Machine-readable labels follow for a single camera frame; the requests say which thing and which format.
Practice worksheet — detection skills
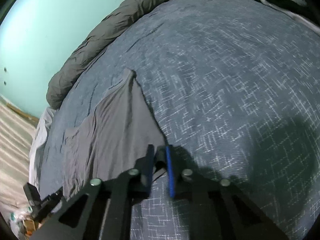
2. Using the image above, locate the wooden stick by wall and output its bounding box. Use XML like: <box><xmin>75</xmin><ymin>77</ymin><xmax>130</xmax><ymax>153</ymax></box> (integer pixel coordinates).
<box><xmin>6</xmin><ymin>102</ymin><xmax>41</xmax><ymax>124</ymax></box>

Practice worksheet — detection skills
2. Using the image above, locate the dark grey rolled duvet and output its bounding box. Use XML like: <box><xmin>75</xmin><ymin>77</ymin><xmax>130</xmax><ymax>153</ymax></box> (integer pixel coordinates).
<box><xmin>46</xmin><ymin>0</ymin><xmax>169</xmax><ymax>109</ymax></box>

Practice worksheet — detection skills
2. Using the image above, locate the light grey cloth bedside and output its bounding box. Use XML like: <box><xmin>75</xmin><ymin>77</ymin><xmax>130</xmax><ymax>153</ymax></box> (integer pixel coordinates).
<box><xmin>28</xmin><ymin>107</ymin><xmax>56</xmax><ymax>190</ymax></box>

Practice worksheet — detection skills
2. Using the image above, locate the beige striped curtain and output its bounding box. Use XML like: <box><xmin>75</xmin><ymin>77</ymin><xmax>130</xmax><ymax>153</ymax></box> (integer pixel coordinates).
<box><xmin>0</xmin><ymin>98</ymin><xmax>39</xmax><ymax>222</ymax></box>

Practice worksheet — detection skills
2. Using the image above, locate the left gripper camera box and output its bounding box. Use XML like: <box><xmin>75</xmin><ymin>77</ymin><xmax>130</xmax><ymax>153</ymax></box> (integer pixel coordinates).
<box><xmin>23</xmin><ymin>183</ymin><xmax>41</xmax><ymax>211</ymax></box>

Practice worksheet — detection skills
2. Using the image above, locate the grey garment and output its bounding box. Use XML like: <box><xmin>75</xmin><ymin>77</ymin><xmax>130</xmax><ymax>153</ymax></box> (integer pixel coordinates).
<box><xmin>63</xmin><ymin>69</ymin><xmax>165</xmax><ymax>199</ymax></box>

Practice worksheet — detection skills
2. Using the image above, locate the blue patterned bed sheet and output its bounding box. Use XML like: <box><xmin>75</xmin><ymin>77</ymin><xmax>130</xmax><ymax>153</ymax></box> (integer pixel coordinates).
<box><xmin>40</xmin><ymin>0</ymin><xmax>319</xmax><ymax>239</ymax></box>

